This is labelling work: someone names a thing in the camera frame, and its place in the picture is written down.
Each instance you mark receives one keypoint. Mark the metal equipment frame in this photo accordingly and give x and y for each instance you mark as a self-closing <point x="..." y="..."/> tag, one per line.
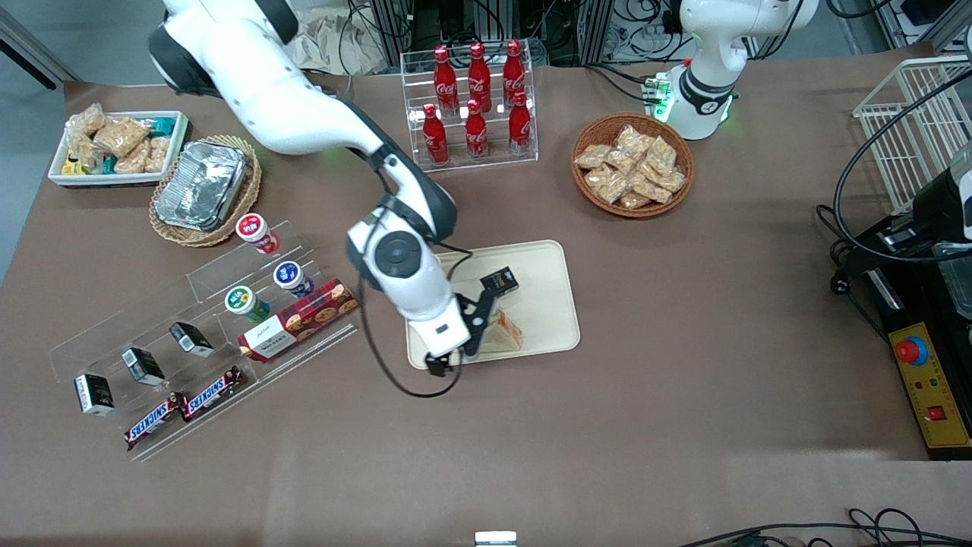
<point x="456" y="23"/>

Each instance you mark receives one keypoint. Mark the red cookie box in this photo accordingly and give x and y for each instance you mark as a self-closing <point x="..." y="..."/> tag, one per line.
<point x="296" y="323"/>

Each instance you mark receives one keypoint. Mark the triangle sandwich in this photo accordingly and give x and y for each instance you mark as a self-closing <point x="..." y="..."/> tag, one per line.
<point x="505" y="332"/>

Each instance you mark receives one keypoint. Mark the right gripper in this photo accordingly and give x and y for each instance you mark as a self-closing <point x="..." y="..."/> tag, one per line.
<point x="479" y="307"/>

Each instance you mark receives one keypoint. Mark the yellow snack pack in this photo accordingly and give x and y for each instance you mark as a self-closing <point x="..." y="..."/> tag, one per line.
<point x="72" y="166"/>

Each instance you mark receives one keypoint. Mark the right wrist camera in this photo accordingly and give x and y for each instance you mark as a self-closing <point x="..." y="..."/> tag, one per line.
<point x="443" y="363"/>

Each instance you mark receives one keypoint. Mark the red cola bottle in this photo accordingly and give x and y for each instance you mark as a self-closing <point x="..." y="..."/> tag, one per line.
<point x="477" y="135"/>
<point x="445" y="80"/>
<point x="520" y="129"/>
<point x="435" y="140"/>
<point x="514" y="72"/>
<point x="479" y="76"/>

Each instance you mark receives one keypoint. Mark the red emergency stop button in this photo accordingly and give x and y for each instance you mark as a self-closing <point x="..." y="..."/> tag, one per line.
<point x="911" y="349"/>

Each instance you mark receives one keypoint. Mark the clear plastic container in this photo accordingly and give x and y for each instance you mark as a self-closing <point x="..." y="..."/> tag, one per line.
<point x="958" y="281"/>

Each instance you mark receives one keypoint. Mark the red lid cup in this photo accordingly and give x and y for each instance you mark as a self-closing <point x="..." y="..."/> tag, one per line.
<point x="254" y="229"/>

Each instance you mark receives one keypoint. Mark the blue lid cup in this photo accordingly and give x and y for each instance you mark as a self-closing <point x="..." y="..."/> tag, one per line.
<point x="291" y="276"/>

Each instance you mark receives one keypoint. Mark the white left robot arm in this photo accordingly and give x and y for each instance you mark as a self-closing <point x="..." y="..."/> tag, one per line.
<point x="714" y="45"/>

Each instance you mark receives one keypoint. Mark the round brown wicker basket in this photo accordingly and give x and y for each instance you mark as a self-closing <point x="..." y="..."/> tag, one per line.
<point x="600" y="201"/>

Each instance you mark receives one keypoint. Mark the light straw wicker basket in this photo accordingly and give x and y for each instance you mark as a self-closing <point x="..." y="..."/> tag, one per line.
<point x="250" y="194"/>

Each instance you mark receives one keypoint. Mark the small black carton box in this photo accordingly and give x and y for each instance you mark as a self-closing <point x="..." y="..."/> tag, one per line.
<point x="143" y="366"/>
<point x="94" y="393"/>
<point x="501" y="281"/>
<point x="191" y="339"/>

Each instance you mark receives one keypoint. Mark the clear acrylic bottle rack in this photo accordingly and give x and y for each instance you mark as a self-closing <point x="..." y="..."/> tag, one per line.
<point x="414" y="91"/>

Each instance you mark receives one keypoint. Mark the green lid cup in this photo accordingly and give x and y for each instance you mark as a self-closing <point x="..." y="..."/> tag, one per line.
<point x="243" y="302"/>

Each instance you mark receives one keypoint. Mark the clear snack packet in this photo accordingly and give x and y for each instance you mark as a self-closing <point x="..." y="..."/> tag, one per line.
<point x="632" y="140"/>
<point x="607" y="184"/>
<point x="592" y="156"/>
<point x="635" y="200"/>
<point x="661" y="156"/>
<point x="671" y="181"/>
<point x="651" y="190"/>

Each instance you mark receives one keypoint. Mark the brown cracker snack pack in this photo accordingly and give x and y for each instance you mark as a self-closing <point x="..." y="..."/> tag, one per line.
<point x="89" y="154"/>
<point x="158" y="154"/>
<point x="133" y="159"/>
<point x="85" y="121"/>
<point x="120" y="135"/>

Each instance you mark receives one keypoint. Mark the beige crumpled cloth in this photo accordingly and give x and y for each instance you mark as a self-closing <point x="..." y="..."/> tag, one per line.
<point x="342" y="42"/>

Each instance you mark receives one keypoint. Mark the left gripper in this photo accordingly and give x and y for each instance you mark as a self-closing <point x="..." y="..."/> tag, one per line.
<point x="932" y="207"/>

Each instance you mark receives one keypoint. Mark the cream plastic tray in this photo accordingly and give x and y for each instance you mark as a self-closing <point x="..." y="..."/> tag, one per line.
<point x="543" y="304"/>

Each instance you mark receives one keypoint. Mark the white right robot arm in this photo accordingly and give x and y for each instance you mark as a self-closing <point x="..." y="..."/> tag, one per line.
<point x="266" y="99"/>

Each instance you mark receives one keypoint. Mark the teal snack pack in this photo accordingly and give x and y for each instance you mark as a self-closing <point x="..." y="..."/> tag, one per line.
<point x="161" y="126"/>

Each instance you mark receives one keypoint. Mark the clear acrylic stepped stand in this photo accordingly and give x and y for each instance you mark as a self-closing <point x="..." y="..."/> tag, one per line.
<point x="220" y="270"/>

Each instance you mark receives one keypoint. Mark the white rectangular bin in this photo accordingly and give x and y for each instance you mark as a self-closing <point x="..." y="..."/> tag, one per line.
<point x="181" y="137"/>

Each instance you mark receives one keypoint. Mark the aluminium foil container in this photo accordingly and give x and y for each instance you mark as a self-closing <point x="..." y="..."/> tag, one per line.
<point x="201" y="186"/>

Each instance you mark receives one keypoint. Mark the black yellow control box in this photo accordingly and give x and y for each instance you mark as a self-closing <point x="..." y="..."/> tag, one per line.
<point x="938" y="380"/>

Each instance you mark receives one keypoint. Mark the snickers chocolate bar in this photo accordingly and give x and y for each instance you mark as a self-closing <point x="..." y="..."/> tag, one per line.
<point x="213" y="393"/>
<point x="154" y="420"/>

